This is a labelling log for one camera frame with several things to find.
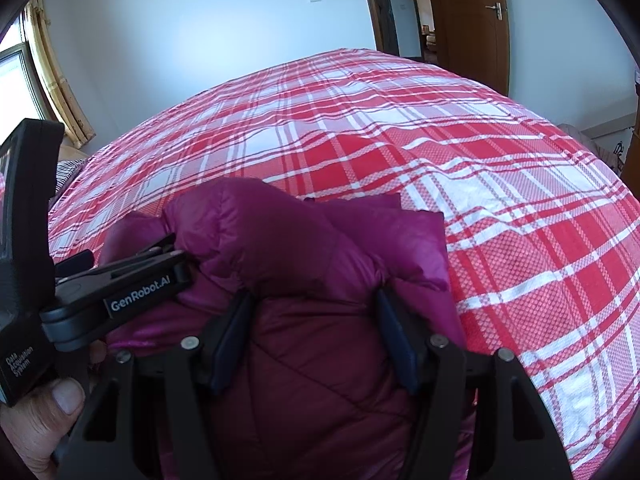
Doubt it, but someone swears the person's left hand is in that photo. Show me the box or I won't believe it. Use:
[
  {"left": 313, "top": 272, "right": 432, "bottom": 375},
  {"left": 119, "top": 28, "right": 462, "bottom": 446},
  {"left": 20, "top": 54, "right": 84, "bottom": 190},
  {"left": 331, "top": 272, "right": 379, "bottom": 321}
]
[{"left": 0, "top": 339, "right": 109, "bottom": 480}]

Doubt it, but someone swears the yellow curtain right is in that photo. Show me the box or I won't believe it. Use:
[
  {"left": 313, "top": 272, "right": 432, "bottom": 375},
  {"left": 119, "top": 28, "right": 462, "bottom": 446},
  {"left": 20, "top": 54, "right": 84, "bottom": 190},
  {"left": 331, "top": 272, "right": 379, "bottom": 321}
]
[{"left": 22, "top": 0, "right": 96, "bottom": 148}]

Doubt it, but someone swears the magenta quilted down jacket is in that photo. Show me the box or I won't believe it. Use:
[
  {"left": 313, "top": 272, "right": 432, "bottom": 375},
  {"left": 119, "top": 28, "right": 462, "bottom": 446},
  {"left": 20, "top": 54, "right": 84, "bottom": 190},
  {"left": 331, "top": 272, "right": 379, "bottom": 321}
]
[{"left": 100, "top": 178, "right": 465, "bottom": 479}]

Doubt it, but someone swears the window with grey frame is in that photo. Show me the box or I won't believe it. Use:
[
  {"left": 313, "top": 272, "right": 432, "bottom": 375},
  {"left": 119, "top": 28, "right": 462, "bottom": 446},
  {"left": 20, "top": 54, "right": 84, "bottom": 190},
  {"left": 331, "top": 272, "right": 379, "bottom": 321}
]
[{"left": 0, "top": 42, "right": 55, "bottom": 141}]

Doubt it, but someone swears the silver door handle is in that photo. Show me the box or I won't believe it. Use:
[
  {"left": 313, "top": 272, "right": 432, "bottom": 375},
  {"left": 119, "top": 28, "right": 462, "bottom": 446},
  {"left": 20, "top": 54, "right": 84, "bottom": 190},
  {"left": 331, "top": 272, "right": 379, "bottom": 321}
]
[{"left": 486, "top": 2, "right": 503, "bottom": 21}]

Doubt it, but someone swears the striped grey pillow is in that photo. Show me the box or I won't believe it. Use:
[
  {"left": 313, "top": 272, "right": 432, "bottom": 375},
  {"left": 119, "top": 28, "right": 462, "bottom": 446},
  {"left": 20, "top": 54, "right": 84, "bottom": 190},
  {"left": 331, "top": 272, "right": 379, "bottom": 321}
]
[{"left": 49, "top": 159, "right": 88, "bottom": 208}]

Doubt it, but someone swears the brown wooden door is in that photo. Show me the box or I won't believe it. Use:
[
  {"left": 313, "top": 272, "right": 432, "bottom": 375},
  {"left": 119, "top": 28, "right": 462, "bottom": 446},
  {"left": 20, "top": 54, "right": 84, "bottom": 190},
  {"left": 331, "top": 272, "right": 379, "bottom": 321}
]
[{"left": 431, "top": 0, "right": 510, "bottom": 96}]

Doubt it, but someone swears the red white plaid bedsheet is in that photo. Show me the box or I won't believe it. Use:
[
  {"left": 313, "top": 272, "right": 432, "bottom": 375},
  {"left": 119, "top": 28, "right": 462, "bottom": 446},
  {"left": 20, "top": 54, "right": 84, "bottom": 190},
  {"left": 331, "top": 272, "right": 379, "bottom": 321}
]
[{"left": 50, "top": 49, "right": 639, "bottom": 479}]

